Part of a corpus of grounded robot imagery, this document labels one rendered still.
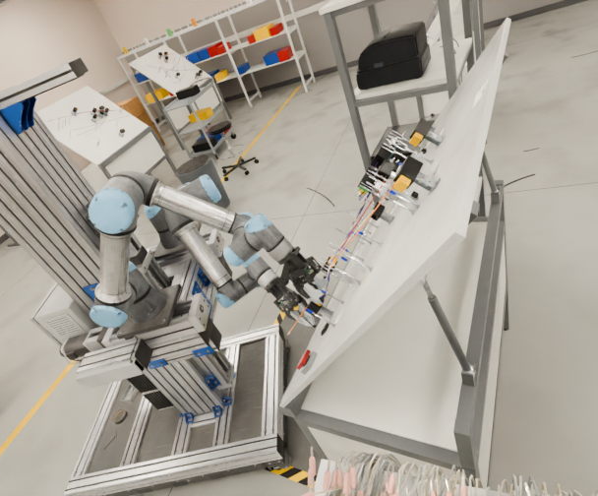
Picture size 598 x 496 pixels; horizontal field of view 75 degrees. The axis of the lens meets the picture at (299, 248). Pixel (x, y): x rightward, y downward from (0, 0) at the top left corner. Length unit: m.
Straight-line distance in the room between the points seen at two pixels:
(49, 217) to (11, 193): 0.14
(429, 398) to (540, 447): 0.92
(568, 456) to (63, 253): 2.30
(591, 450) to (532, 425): 0.23
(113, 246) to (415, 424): 1.09
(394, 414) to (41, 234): 1.45
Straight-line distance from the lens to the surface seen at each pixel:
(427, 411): 1.42
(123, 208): 1.19
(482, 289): 1.44
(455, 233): 0.63
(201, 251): 1.53
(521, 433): 2.28
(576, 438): 2.30
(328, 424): 1.46
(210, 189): 1.56
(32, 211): 1.75
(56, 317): 2.02
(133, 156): 6.17
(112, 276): 1.38
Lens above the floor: 2.04
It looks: 34 degrees down
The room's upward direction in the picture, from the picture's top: 24 degrees counter-clockwise
